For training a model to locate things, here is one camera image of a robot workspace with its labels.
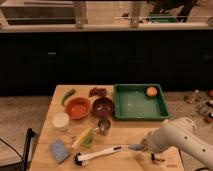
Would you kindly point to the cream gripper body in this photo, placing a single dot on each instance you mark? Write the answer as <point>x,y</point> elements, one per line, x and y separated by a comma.
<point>145,143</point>

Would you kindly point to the grey towel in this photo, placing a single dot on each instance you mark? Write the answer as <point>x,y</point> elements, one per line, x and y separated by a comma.
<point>137,147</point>

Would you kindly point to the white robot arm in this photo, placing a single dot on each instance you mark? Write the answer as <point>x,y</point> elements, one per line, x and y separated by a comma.
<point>179,133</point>

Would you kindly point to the green plastic tray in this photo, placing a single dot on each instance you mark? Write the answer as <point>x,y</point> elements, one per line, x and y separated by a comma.
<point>132,103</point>

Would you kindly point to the wooden block eraser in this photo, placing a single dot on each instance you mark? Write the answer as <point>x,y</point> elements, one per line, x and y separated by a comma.
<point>155,159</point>

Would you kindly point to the metal measuring cup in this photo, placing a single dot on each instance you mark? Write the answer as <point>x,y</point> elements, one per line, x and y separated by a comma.
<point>103,127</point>

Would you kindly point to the orange fruit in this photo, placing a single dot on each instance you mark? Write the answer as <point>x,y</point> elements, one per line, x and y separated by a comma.
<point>151,91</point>

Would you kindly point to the dark purple bowl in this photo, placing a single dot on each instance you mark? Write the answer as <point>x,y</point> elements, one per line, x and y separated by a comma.
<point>103,107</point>

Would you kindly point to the corn cob toy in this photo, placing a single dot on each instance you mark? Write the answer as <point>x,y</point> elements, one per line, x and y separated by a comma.
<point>84,139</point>

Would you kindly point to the white dish brush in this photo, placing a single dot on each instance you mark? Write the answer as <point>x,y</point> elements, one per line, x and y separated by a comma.
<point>80,159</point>

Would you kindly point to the orange bowl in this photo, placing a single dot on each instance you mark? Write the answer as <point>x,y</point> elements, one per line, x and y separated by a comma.
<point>78,108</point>

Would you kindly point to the white round container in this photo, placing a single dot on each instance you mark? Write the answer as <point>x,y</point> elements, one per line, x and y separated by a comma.
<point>61,121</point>

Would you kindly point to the green pepper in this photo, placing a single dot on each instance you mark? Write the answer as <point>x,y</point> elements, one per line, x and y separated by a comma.
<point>66,95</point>

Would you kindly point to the blue sponge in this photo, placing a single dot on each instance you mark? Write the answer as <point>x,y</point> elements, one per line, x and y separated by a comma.
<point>59,151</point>

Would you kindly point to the black chair frame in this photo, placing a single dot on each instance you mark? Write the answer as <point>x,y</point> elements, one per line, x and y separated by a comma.
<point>24,157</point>

